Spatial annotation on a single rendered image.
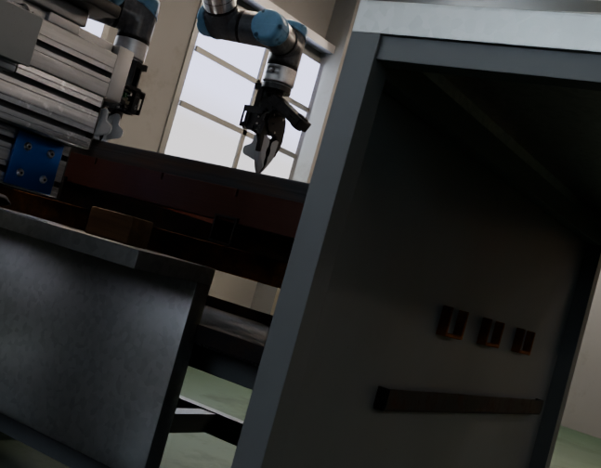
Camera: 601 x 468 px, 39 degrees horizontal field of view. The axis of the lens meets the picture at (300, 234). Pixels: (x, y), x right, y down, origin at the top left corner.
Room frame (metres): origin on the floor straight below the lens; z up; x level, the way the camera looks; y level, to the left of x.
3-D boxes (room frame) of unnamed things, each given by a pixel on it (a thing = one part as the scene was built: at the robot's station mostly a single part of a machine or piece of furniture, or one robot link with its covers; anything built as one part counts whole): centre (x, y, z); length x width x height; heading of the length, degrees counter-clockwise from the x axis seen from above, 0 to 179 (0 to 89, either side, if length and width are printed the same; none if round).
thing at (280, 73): (2.01, 0.15, 1.14); 0.08 x 0.08 x 0.05
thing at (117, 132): (1.94, 0.47, 0.91); 0.06 x 0.03 x 0.09; 57
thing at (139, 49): (1.93, 0.48, 1.09); 0.08 x 0.08 x 0.05
